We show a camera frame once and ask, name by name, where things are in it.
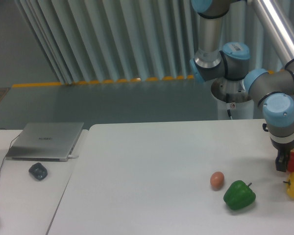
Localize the silver closed laptop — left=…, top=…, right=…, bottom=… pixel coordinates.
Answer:
left=6, top=122, right=84, bottom=162

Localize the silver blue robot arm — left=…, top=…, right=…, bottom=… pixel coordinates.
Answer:
left=190, top=0, right=294, bottom=172

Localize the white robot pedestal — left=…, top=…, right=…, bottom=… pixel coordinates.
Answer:
left=210, top=75, right=260, bottom=120

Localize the green bell pepper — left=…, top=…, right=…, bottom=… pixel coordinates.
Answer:
left=223, top=180, right=256, bottom=211

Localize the brown egg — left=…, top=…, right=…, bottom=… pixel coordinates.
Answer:
left=210, top=171, right=225, bottom=190

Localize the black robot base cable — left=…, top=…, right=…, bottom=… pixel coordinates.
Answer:
left=225, top=93, right=234, bottom=120

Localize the white folding partition screen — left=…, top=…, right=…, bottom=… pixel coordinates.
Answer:
left=17, top=0, right=294, bottom=84

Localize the black laptop cable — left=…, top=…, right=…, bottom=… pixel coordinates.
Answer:
left=0, top=128, right=24, bottom=202

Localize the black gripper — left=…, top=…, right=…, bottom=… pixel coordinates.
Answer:
left=271, top=140, right=294, bottom=172

